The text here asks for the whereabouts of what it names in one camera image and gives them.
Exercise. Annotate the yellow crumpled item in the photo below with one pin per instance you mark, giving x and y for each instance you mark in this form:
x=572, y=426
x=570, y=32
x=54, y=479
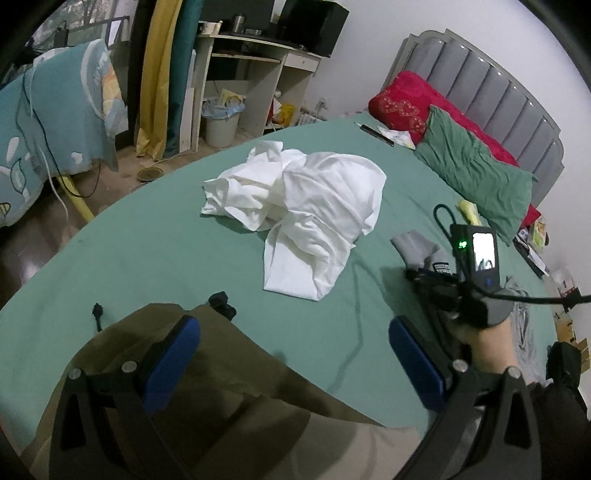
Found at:
x=470, y=212

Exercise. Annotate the black monitor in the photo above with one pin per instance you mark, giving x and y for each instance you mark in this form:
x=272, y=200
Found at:
x=256, y=14

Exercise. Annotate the yellow curtain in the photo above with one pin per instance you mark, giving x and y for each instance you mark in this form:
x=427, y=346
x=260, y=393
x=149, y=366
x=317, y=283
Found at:
x=154, y=92

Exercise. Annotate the beige wooden desk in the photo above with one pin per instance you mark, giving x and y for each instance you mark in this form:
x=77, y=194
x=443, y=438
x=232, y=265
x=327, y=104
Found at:
x=259, y=69

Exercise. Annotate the green bed sheet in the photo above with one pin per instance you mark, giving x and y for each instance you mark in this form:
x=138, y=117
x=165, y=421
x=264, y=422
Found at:
x=155, y=246

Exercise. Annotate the green pillow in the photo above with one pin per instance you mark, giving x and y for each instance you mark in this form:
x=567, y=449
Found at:
x=501, y=191

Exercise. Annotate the white crumpled garment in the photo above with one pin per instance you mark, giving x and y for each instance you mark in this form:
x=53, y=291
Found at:
x=312, y=207

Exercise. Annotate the right hand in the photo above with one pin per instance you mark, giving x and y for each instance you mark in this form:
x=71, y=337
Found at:
x=492, y=348

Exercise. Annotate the red pillow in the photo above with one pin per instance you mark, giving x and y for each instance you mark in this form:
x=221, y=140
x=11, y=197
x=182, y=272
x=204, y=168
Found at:
x=405, y=106

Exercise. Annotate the teal curtain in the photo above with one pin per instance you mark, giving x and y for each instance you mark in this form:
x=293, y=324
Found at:
x=182, y=46

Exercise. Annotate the white trash bin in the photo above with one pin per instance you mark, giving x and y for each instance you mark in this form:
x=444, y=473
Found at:
x=221, y=122

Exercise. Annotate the olive beige garment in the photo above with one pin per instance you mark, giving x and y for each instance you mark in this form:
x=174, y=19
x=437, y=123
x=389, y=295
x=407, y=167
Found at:
x=240, y=413

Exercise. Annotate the black remote control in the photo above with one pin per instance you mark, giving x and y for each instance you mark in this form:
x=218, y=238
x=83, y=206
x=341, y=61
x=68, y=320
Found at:
x=376, y=134

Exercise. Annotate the snack bag on nightstand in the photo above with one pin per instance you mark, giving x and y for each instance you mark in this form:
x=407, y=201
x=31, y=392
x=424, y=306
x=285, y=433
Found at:
x=538, y=234

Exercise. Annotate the grey hoodie sweatshirt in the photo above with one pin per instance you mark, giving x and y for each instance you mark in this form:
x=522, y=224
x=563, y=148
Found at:
x=523, y=335

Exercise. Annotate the white paper on bed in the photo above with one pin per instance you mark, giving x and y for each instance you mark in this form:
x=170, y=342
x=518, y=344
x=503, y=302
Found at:
x=401, y=138

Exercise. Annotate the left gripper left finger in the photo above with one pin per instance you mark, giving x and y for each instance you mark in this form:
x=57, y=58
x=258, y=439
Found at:
x=165, y=362

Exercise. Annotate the blue patterned blanket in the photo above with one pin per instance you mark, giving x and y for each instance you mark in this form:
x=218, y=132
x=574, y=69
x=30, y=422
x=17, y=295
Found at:
x=60, y=117

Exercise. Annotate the black computer tower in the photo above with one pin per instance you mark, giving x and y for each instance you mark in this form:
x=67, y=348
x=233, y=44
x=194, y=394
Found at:
x=312, y=25

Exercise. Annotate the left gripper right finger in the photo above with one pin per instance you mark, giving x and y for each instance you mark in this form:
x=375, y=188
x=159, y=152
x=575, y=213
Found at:
x=424, y=362

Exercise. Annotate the grey padded headboard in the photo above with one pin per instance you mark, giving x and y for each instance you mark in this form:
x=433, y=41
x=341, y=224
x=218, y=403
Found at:
x=490, y=96

